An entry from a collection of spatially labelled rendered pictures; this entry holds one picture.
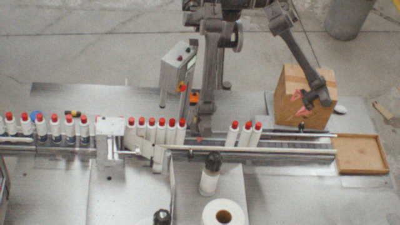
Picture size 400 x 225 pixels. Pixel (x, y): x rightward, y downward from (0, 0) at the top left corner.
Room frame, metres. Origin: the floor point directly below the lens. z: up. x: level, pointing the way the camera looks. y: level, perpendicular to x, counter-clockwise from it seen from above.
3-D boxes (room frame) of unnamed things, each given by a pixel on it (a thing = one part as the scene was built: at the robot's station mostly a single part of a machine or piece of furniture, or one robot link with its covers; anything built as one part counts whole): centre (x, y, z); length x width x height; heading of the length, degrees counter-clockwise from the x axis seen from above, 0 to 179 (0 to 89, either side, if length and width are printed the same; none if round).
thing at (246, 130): (1.80, -0.26, 0.98); 0.05 x 0.05 x 0.20
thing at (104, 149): (1.58, 0.42, 1.01); 0.14 x 0.13 x 0.26; 101
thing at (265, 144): (1.75, 0.02, 0.86); 1.65 x 0.08 x 0.04; 101
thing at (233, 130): (1.79, -0.19, 0.98); 0.05 x 0.05 x 0.20
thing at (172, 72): (1.81, 0.14, 1.38); 0.17 x 0.10 x 0.19; 156
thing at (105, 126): (1.57, 0.42, 1.14); 0.14 x 0.11 x 0.01; 101
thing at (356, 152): (1.94, -0.96, 0.85); 0.30 x 0.26 x 0.04; 101
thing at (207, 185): (1.49, -0.11, 1.03); 0.09 x 0.09 x 0.30
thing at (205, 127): (1.60, -0.03, 1.30); 0.11 x 0.09 x 0.12; 17
